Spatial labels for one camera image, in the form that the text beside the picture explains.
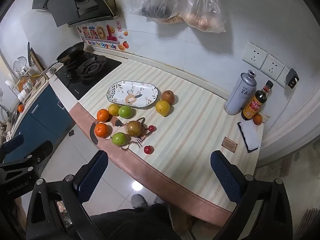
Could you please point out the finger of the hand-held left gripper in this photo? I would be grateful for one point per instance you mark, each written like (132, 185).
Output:
(40, 151)

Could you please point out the small yellow-green citrus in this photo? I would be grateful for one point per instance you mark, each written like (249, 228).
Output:
(113, 109)

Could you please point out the small brown card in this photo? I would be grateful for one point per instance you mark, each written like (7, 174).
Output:
(229, 144)

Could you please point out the reddish brown apple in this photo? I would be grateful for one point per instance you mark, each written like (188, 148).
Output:
(167, 96)

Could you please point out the grey slipper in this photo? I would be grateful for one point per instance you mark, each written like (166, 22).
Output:
(158, 200)
(138, 200)

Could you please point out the clear plastic bag dark contents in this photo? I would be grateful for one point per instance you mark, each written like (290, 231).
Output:
(152, 0)

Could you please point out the silver metal canister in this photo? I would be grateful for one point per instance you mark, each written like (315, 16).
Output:
(238, 95)

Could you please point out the orange tangerine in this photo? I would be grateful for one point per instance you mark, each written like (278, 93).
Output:
(101, 130)
(103, 115)

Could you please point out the white folded cloth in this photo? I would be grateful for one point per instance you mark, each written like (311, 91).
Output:
(250, 136)

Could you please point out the black frying pan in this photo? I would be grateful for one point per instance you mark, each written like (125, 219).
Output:
(70, 53)

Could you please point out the floral oval ceramic plate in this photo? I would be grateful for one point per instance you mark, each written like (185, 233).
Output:
(132, 93)

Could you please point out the small orange fruit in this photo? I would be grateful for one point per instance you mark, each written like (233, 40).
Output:
(257, 119)
(20, 108)

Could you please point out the olive brown pear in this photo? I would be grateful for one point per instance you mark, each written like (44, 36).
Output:
(135, 128)

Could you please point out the white wall socket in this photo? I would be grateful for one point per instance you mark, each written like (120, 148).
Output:
(273, 67)
(254, 54)
(281, 76)

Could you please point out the colourful wall sticker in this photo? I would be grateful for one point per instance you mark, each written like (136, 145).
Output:
(102, 36)

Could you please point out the cat-shaped woven mat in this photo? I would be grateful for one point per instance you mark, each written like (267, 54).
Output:
(117, 127)

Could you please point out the clear plastic bag of onions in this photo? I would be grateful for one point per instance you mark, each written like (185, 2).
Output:
(202, 10)

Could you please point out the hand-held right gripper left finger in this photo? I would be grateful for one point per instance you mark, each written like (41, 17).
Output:
(93, 172)

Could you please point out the black plug adapter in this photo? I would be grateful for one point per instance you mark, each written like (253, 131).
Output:
(292, 78)

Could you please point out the small red tomato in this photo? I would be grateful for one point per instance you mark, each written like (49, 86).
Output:
(151, 128)
(148, 149)

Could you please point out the green round fruit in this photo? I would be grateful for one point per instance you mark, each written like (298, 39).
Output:
(125, 111)
(119, 138)

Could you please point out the large yellow orange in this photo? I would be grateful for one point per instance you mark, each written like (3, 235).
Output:
(162, 108)

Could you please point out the range hood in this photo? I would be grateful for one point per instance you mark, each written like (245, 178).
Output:
(70, 2)

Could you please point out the cluttered dish rack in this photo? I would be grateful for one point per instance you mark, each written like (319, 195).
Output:
(25, 82)

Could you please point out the dark round printed board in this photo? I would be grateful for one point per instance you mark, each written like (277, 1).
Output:
(29, 52)

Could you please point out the black gas stove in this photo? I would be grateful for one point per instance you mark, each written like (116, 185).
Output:
(87, 71)

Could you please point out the dark sauce bottle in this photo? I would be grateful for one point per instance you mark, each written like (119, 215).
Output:
(255, 102)

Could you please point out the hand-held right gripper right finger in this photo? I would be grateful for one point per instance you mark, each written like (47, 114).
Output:
(225, 176)

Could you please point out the blue kitchen cabinet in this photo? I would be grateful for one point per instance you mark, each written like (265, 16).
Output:
(45, 115)

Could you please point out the person's dark trouser legs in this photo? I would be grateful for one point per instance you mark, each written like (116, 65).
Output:
(135, 225)

